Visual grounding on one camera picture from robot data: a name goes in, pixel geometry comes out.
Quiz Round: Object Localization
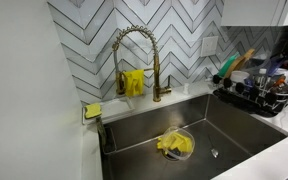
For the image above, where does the blue lunch box lid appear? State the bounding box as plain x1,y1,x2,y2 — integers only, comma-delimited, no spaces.
267,57,285,76

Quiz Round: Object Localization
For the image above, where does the black dish drying rack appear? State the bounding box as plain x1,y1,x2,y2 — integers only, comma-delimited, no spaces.
212,75,288,117

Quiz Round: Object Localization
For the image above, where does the white bowl in rack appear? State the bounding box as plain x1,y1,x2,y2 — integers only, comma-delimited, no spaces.
230,71,250,83

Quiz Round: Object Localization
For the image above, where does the green cutting board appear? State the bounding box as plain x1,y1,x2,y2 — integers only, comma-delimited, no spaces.
218,52,240,78

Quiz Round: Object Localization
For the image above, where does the white upper cabinet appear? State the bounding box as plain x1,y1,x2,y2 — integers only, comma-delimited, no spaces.
221,0,288,26

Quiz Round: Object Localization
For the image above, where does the stainless steel sink basin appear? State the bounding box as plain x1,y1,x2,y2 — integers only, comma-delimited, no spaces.
101,94,288,180

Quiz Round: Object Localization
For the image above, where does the small white bottle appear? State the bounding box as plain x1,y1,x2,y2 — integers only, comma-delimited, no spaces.
183,83,190,94

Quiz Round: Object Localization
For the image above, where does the metal spoon in sink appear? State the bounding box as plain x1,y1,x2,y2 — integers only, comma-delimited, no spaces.
207,134,219,158

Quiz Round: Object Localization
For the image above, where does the gold spring kitchen faucet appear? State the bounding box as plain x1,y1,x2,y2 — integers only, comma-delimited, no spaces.
112,25,171,102

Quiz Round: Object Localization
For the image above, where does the yellow cloth in bowl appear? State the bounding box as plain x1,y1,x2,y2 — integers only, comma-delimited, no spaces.
156,132,193,152

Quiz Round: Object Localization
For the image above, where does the clear glass bowl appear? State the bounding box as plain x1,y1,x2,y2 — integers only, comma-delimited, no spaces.
156,126,195,160

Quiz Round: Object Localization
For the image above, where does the yellow rubber glove on faucet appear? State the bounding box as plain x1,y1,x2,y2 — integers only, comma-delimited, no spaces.
124,69,144,97

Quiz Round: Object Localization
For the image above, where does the white sponge tray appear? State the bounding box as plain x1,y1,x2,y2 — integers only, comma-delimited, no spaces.
82,97,135,125

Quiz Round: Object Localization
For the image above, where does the black sink caddy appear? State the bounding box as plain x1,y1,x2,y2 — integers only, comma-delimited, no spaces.
96,117,117,154

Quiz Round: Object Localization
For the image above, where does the yellow green sponge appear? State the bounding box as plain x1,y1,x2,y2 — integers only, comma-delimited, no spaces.
84,103,102,119

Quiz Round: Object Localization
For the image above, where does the white wall outlet plate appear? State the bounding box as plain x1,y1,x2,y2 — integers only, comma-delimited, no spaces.
201,36,218,57

